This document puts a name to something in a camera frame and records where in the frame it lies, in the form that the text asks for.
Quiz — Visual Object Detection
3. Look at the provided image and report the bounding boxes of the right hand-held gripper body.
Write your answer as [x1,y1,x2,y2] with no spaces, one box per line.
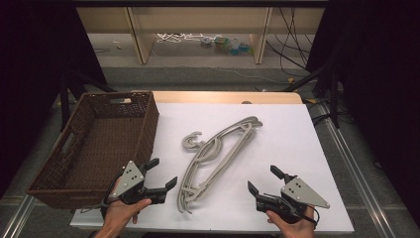
[256,175,331,224]

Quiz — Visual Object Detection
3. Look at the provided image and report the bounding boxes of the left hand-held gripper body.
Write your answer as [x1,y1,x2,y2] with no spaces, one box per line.
[105,160,166,206]

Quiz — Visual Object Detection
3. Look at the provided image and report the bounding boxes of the brown woven basket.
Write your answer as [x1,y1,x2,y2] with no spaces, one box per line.
[26,90,160,210]

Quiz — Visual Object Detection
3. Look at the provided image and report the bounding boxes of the grey plastic clothes hanger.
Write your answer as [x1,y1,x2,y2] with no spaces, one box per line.
[181,131,262,212]
[177,116,264,214]

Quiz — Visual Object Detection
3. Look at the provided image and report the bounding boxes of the person's right hand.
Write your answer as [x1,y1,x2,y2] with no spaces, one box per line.
[265,205,318,238]

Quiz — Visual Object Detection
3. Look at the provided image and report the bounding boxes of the person's left hand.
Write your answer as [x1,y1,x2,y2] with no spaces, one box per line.
[100,178,153,238]

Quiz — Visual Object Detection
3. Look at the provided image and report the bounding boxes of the white board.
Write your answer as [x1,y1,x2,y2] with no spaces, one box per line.
[69,102,355,235]

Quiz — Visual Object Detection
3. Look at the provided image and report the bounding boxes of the light wooden table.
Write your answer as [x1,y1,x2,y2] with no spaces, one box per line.
[132,90,304,105]

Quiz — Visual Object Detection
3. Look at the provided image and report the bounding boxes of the black tripod stand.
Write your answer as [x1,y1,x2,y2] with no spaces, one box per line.
[58,68,117,132]
[283,62,341,129]

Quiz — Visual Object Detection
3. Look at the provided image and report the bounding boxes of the black curtain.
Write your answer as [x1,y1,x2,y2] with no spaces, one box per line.
[305,0,420,229]
[0,0,108,199]

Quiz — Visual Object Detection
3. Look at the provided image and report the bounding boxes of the colourful plastic toys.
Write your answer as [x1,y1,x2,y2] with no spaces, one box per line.
[199,35,254,57]

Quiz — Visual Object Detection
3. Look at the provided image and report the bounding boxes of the light wooden shelf unit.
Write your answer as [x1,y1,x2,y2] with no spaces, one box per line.
[75,6,326,65]

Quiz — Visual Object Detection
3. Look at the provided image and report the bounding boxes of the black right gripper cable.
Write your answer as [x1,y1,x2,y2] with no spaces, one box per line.
[286,197,321,229]

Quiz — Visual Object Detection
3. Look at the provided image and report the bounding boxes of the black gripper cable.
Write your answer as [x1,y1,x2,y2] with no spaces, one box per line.
[286,197,321,229]
[80,178,115,214]

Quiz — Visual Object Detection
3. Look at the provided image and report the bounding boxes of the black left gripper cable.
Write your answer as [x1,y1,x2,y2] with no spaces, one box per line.
[80,178,115,214]

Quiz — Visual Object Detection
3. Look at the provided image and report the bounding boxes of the white cable pile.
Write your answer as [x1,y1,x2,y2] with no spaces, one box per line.
[156,32,212,44]

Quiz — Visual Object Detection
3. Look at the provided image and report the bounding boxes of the black hanging cables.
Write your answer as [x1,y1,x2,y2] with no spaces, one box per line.
[265,7,315,70]

